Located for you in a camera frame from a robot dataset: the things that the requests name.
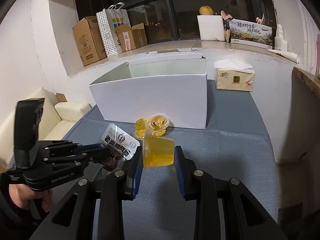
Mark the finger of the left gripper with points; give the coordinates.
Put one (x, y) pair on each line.
(91, 149)
(99, 158)

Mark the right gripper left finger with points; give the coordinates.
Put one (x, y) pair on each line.
(133, 169)

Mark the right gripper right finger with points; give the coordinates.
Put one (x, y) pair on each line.
(184, 171)

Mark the dark jerky snack packet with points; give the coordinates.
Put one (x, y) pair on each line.
(120, 142)

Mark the pale yellow jelly cup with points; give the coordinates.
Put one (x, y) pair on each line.
(157, 151)

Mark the yellow jelly cup with lid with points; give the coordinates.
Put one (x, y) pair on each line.
(157, 124)

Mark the person left hand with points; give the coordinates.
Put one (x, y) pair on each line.
(21, 195)

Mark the cream leather sofa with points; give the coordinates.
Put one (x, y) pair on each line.
(56, 121)

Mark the white cardboard storage box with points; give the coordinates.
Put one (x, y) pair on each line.
(175, 87)

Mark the tissue pack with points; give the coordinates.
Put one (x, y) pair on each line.
(234, 75)

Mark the large brown cardboard box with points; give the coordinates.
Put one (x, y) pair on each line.
(88, 40)

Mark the small open cardboard box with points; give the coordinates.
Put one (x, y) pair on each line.
(131, 38)

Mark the white dotted paper bag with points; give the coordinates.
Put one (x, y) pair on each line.
(108, 20)

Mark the white foam box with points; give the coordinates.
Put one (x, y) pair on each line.
(211, 27)

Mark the printed landscape gift box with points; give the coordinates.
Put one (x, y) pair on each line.
(251, 34)

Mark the rolled white paper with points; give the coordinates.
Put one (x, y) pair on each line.
(288, 55)

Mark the pink toy figure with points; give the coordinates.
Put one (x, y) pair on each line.
(226, 19)

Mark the white plastic bottle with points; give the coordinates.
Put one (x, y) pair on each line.
(279, 42)

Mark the orange pumpkin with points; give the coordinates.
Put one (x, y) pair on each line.
(206, 10)

